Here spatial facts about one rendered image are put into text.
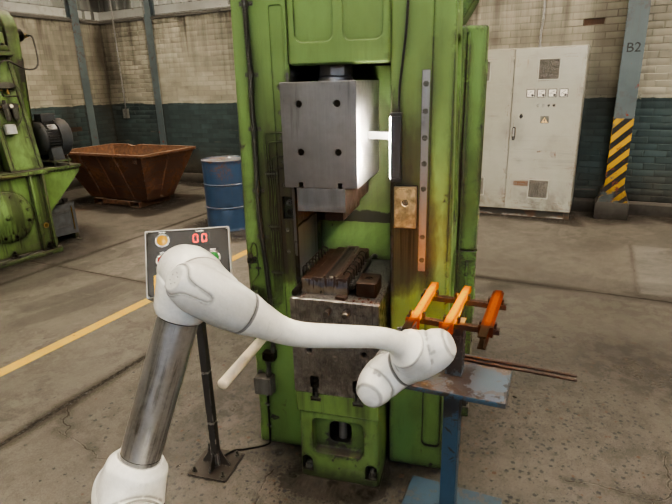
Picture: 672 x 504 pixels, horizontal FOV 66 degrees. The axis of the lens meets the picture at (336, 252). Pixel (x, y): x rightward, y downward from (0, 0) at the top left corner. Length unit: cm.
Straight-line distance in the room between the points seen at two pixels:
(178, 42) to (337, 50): 832
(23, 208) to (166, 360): 528
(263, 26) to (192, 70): 794
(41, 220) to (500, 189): 558
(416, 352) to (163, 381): 61
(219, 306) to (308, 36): 135
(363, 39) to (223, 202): 473
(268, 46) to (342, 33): 31
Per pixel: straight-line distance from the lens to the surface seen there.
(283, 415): 275
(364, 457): 249
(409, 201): 211
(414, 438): 262
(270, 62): 223
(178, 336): 129
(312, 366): 229
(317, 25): 218
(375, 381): 139
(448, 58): 208
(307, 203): 208
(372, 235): 256
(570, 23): 772
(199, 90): 1008
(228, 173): 655
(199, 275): 110
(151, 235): 225
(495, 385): 199
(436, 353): 133
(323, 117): 201
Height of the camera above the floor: 176
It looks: 18 degrees down
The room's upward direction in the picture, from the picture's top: 2 degrees counter-clockwise
